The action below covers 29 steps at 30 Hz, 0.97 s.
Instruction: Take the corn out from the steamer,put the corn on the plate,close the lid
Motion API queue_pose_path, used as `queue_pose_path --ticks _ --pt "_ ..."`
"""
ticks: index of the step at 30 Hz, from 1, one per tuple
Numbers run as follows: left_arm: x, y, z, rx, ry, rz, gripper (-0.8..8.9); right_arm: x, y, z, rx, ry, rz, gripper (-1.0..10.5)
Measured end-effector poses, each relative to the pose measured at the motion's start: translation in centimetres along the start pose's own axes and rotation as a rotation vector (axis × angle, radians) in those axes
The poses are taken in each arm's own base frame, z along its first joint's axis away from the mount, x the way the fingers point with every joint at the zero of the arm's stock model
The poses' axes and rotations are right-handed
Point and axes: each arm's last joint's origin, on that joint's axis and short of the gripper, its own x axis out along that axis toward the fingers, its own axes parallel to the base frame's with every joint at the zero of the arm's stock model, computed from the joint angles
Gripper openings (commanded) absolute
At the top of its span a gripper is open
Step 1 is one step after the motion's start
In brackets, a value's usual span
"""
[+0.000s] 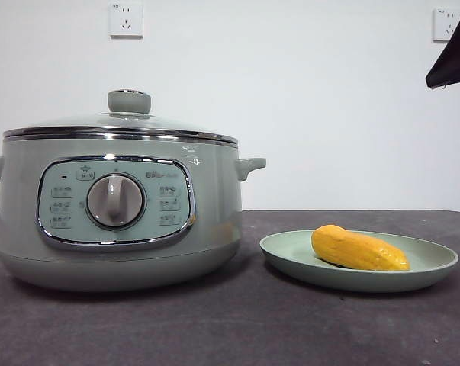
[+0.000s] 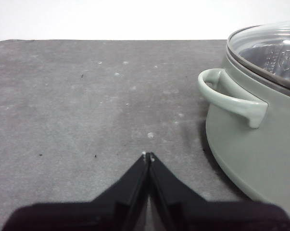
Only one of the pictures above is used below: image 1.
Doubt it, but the glass lid with green knob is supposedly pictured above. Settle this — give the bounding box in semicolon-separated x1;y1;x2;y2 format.
2;89;239;143

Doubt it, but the yellow corn cob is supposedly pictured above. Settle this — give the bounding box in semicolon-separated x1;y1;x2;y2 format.
310;224;411;272

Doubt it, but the white wall socket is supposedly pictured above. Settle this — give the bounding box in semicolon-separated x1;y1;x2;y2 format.
432;8;460;43
108;2;144;39

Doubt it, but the pale green round plate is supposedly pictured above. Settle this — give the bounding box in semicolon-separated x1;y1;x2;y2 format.
259;230;460;294

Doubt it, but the pale green electric steamer pot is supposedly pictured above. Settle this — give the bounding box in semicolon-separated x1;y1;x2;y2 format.
0;133;268;294

